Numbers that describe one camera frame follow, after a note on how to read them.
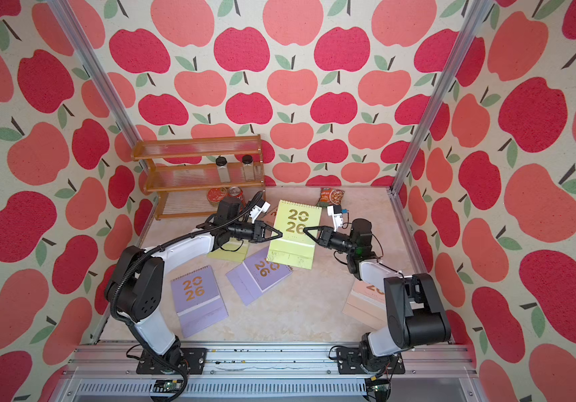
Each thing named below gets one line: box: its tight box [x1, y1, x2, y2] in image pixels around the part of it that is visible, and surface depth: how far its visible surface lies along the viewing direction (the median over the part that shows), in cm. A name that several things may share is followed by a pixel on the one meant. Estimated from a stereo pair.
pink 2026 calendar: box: [342, 278, 387, 331], surface depth 87 cm
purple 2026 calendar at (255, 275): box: [226, 246, 294, 307], surface depth 93 cm
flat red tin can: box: [206, 187, 227, 207], surface depth 116 cm
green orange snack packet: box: [315, 187, 345, 208], surface depth 117 cm
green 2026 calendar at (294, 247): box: [266, 199, 323, 270], surface depth 83 cm
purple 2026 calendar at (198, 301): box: [170, 264, 229, 339], surface depth 86 cm
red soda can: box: [228, 185, 244, 201], surface depth 107 cm
